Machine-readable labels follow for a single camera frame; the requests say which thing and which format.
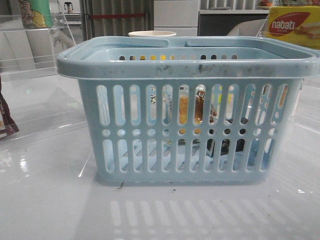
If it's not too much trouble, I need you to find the white drawer cabinet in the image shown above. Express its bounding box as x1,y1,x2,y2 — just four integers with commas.
153,0,200,37

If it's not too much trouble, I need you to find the left clear acrylic shelf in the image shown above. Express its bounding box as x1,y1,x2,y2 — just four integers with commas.
0,14,86,143

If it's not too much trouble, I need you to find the plate of fruit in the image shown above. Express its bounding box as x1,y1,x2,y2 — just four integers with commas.
258,0,274,7

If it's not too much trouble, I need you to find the clear acrylic display shelf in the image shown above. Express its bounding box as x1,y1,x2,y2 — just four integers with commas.
257,17,320,136

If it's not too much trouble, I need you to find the green yellow cartoon can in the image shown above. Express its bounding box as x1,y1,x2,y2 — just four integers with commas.
18,0,53,29

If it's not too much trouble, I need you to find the yellow nabati wafer box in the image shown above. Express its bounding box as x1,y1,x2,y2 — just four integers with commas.
264,6,320,50

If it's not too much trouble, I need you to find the brown snack packet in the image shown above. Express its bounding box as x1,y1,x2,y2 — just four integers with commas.
0,85,19,140

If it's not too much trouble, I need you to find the black tissue pack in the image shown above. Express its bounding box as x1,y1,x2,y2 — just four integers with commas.
206,117,249,157

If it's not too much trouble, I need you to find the red barrier belt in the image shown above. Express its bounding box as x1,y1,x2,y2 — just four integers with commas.
89,13,147,19

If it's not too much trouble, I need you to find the light blue plastic basket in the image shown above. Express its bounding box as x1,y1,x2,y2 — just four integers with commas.
56,36,320,184

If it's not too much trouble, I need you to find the grey sofa chair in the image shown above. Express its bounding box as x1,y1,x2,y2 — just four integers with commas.
227,18,267,37

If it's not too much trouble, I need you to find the orange corn snack box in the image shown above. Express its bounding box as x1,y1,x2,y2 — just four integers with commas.
262,84,289,109

